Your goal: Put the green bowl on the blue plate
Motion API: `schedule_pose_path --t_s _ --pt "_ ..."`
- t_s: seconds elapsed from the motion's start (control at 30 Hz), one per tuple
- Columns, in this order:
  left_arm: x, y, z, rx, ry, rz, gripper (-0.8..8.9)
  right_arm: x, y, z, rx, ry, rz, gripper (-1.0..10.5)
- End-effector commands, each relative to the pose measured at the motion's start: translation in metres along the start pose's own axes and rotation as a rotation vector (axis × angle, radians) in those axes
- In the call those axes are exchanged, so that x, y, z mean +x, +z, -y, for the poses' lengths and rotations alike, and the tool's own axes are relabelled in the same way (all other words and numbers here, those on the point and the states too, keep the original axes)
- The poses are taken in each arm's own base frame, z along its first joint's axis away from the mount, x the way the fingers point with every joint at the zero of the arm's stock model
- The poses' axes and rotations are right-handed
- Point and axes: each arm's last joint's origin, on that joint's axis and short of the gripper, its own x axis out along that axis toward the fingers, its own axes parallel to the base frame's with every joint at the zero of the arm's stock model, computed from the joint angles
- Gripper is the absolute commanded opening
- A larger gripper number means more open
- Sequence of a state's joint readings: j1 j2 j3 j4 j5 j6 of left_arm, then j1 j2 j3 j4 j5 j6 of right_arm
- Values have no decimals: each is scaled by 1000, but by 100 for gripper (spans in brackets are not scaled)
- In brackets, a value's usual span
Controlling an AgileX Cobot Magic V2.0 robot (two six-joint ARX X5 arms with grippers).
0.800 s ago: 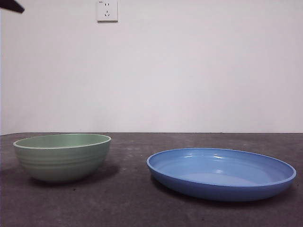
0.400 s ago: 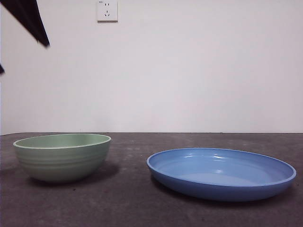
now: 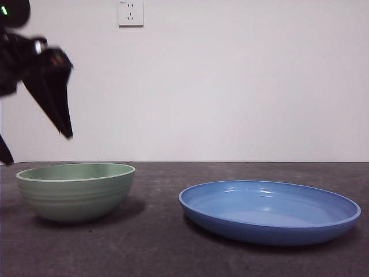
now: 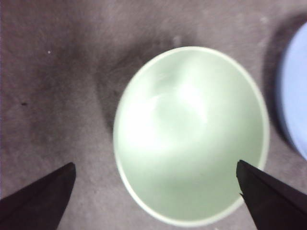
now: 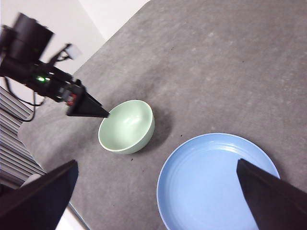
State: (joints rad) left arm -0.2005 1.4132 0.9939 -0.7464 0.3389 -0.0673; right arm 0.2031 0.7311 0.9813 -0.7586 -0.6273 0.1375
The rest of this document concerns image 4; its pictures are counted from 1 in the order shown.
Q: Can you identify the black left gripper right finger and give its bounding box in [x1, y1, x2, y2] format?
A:
[236, 160, 307, 230]

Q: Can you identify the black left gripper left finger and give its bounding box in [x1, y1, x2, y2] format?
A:
[0, 162, 77, 230]

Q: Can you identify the green ribbed bowl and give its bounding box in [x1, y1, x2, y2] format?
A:
[112, 46, 270, 228]

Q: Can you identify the blue round plate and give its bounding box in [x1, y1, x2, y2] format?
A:
[275, 23, 307, 161]

